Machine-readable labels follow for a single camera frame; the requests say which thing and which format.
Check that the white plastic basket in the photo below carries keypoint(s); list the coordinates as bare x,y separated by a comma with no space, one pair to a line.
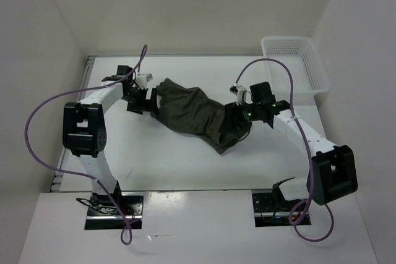
300,55

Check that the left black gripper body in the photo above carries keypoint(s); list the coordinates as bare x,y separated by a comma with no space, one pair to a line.
137,97

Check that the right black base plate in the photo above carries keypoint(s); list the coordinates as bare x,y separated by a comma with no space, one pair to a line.
268,212

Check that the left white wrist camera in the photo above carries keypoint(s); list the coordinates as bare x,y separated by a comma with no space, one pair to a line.
142,80

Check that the aluminium rail frame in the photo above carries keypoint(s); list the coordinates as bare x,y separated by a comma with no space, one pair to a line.
58,176

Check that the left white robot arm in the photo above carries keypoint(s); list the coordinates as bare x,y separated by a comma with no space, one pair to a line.
84,130

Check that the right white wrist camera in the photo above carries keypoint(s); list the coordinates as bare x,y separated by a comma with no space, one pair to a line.
240,92

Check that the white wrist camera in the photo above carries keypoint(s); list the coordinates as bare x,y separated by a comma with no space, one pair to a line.
240,92
142,80

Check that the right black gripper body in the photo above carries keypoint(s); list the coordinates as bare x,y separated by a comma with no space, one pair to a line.
245,114

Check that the olive green shorts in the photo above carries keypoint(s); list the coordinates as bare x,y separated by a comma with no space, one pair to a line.
190,111

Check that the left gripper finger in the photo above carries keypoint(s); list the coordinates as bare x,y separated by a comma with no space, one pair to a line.
138,109
154,100

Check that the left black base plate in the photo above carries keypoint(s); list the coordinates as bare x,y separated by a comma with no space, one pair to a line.
103,215

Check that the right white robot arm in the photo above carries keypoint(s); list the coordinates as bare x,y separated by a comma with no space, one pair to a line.
332,172

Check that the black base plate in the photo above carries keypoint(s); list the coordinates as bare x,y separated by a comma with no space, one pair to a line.
103,215
268,212

